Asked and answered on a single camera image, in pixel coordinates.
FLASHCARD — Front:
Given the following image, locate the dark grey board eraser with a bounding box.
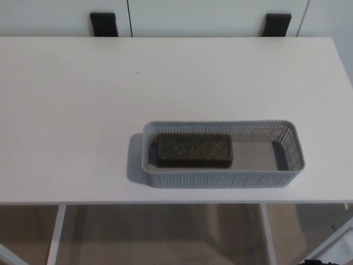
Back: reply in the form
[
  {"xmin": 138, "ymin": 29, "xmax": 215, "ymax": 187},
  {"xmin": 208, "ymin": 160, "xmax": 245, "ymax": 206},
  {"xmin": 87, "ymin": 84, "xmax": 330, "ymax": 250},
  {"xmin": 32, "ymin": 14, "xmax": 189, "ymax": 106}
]
[{"xmin": 148, "ymin": 134, "xmax": 234, "ymax": 168}]

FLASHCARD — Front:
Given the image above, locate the white desk with metal legs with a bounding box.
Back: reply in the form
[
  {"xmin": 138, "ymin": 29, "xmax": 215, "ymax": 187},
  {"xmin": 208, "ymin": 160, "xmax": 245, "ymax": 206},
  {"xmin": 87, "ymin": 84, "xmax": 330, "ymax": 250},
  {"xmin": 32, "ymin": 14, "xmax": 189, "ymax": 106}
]
[{"xmin": 0, "ymin": 37, "xmax": 353, "ymax": 265}]

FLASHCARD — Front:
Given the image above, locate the grey perforated plastic basket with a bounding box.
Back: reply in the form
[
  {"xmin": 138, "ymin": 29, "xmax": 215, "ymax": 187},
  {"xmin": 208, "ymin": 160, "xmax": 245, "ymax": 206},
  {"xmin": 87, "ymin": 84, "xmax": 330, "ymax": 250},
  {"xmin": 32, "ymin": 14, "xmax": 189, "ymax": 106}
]
[{"xmin": 142, "ymin": 120, "xmax": 306, "ymax": 189}]

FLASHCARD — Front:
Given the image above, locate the white cabinet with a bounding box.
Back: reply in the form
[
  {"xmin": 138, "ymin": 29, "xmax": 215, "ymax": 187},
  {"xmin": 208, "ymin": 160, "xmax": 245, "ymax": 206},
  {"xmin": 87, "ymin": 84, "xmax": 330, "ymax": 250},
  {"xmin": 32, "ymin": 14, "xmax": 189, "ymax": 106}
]
[{"xmin": 0, "ymin": 0, "xmax": 336, "ymax": 38}]

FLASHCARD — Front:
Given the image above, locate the black cabinet handle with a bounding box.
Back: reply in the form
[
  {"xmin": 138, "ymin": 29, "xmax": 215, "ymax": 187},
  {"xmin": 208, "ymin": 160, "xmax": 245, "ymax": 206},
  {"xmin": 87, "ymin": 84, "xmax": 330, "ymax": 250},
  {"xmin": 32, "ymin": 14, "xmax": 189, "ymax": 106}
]
[
  {"xmin": 263, "ymin": 13, "xmax": 292, "ymax": 38},
  {"xmin": 90, "ymin": 12, "xmax": 119, "ymax": 37}
]

